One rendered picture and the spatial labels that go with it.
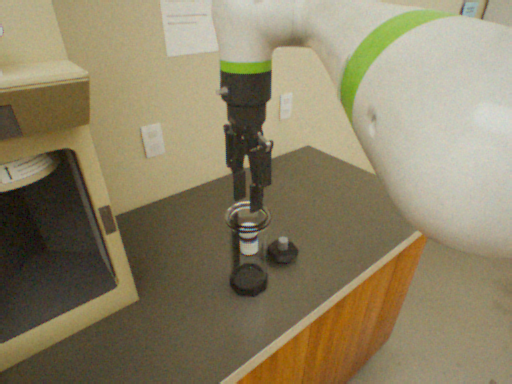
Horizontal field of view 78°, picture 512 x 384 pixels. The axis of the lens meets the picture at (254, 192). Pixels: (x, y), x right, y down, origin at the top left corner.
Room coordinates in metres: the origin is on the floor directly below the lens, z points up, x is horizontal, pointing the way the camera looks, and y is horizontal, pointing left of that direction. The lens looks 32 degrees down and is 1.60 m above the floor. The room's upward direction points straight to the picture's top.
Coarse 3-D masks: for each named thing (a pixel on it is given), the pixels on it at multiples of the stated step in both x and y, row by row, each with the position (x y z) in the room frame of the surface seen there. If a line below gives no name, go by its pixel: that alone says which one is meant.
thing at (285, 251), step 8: (280, 240) 0.68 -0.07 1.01; (288, 240) 0.68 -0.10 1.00; (272, 248) 0.68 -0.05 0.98; (280, 248) 0.67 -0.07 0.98; (288, 248) 0.68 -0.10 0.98; (296, 248) 0.69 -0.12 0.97; (272, 256) 0.66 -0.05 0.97; (280, 256) 0.65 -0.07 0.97; (288, 256) 0.65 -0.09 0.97; (296, 256) 0.66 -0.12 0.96
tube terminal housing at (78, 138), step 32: (0, 0) 0.49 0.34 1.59; (32, 0) 0.52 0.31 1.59; (32, 32) 0.51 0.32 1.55; (0, 64) 0.48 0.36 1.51; (0, 160) 0.45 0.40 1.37; (96, 160) 0.53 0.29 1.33; (96, 192) 0.52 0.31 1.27; (128, 288) 0.52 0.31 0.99; (64, 320) 0.43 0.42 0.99; (96, 320) 0.47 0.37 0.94; (0, 352) 0.36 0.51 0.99; (32, 352) 0.39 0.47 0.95
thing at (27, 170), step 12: (36, 156) 0.51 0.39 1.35; (48, 156) 0.53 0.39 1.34; (0, 168) 0.46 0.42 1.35; (12, 168) 0.47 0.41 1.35; (24, 168) 0.48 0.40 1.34; (36, 168) 0.50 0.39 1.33; (48, 168) 0.51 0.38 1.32; (0, 180) 0.45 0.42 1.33; (12, 180) 0.46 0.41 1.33; (24, 180) 0.47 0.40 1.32; (36, 180) 0.48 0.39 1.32
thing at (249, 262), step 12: (240, 204) 0.63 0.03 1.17; (228, 216) 0.58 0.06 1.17; (240, 216) 0.62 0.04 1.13; (252, 216) 0.63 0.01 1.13; (264, 216) 0.60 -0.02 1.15; (240, 228) 0.54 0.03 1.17; (252, 228) 0.54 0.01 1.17; (240, 240) 0.54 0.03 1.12; (252, 240) 0.54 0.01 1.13; (264, 240) 0.56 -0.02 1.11; (240, 252) 0.54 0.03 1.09; (252, 252) 0.54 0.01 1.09; (264, 252) 0.56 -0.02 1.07; (240, 264) 0.55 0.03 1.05; (252, 264) 0.54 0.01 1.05; (264, 264) 0.56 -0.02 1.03; (240, 276) 0.55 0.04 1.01; (252, 276) 0.54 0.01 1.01; (264, 276) 0.56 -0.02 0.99
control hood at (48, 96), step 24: (24, 72) 0.43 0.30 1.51; (48, 72) 0.43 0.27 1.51; (72, 72) 0.43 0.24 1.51; (0, 96) 0.38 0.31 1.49; (24, 96) 0.40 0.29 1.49; (48, 96) 0.42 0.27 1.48; (72, 96) 0.45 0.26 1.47; (24, 120) 0.43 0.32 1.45; (48, 120) 0.45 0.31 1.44; (72, 120) 0.48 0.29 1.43
